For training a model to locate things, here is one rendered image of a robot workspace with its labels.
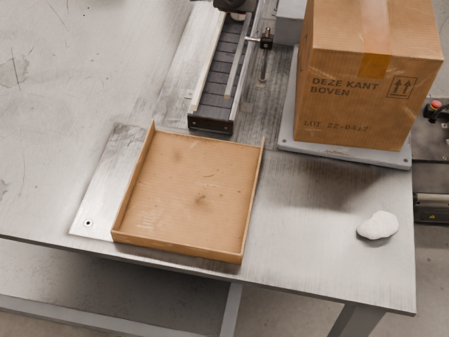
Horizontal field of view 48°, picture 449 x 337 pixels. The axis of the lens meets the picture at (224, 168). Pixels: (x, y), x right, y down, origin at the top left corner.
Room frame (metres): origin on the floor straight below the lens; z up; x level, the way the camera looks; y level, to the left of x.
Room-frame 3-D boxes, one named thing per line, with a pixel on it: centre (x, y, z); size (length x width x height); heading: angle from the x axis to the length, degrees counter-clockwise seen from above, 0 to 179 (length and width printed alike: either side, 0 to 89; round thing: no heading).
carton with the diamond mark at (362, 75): (0.87, -0.29, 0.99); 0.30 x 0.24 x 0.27; 175
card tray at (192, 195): (0.60, 0.06, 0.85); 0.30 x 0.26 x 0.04; 171
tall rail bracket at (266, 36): (0.95, -0.07, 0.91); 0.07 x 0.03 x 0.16; 81
